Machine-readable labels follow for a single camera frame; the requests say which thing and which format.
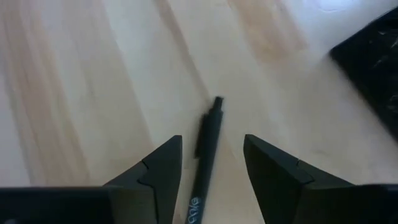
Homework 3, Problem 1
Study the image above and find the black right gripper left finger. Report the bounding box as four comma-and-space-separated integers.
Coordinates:
104, 134, 183, 224

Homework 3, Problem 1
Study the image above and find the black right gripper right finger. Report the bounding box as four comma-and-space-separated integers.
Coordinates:
243, 133, 358, 224

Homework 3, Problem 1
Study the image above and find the black ballpoint pen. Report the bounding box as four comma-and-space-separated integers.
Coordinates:
185, 96, 225, 224

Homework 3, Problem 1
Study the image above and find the black mesh desk organizer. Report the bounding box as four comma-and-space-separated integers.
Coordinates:
329, 7, 398, 141

